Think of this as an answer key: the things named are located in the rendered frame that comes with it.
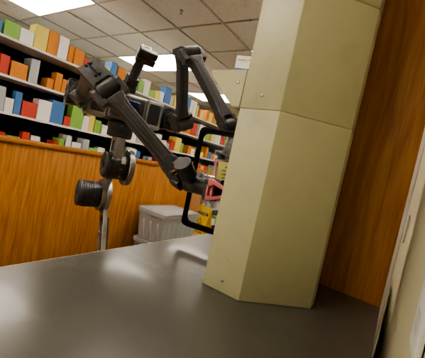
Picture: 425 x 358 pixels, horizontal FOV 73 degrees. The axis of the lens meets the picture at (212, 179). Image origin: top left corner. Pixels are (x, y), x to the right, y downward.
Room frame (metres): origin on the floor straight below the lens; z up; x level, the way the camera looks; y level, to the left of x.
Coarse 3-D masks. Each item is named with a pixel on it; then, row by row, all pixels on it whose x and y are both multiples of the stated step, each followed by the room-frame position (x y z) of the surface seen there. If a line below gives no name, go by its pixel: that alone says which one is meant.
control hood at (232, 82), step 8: (216, 72) 0.80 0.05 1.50; (224, 72) 0.79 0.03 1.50; (232, 72) 0.77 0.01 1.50; (240, 72) 0.76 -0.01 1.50; (216, 80) 0.80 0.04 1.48; (224, 80) 0.79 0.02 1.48; (232, 80) 0.77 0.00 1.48; (240, 80) 0.76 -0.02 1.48; (224, 88) 0.78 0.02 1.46; (232, 88) 0.77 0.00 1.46; (240, 88) 0.76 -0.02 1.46; (232, 96) 0.77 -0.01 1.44; (240, 96) 0.75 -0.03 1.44; (232, 104) 0.76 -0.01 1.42; (240, 104) 0.75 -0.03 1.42
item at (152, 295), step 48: (192, 240) 1.14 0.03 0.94; (0, 288) 0.53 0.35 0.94; (48, 288) 0.57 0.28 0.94; (96, 288) 0.61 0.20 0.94; (144, 288) 0.65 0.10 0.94; (192, 288) 0.71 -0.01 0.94; (0, 336) 0.41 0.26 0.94; (48, 336) 0.43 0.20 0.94; (96, 336) 0.46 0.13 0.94; (144, 336) 0.48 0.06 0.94; (192, 336) 0.51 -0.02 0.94; (240, 336) 0.54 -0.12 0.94; (288, 336) 0.58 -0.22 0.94; (336, 336) 0.62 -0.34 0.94
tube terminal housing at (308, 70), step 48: (288, 0) 0.71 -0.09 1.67; (336, 0) 0.71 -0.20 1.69; (288, 48) 0.70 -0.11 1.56; (336, 48) 0.71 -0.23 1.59; (288, 96) 0.69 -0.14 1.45; (336, 96) 0.72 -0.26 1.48; (240, 144) 0.74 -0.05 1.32; (288, 144) 0.70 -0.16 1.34; (336, 144) 0.72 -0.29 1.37; (240, 192) 0.72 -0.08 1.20; (288, 192) 0.70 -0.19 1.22; (336, 192) 0.73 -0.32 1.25; (240, 240) 0.71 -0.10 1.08; (288, 240) 0.71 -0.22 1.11; (240, 288) 0.69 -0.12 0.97; (288, 288) 0.72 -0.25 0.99
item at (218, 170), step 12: (204, 144) 1.13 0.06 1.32; (216, 144) 1.11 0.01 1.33; (228, 144) 1.09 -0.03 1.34; (204, 156) 1.13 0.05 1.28; (216, 156) 1.11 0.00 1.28; (228, 156) 1.09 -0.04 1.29; (204, 168) 1.12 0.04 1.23; (216, 168) 1.10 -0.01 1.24; (192, 204) 1.13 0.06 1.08; (204, 204) 1.11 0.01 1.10; (216, 204) 1.09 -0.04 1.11; (192, 216) 1.13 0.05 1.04; (204, 216) 1.11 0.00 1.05; (216, 216) 1.08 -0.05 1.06
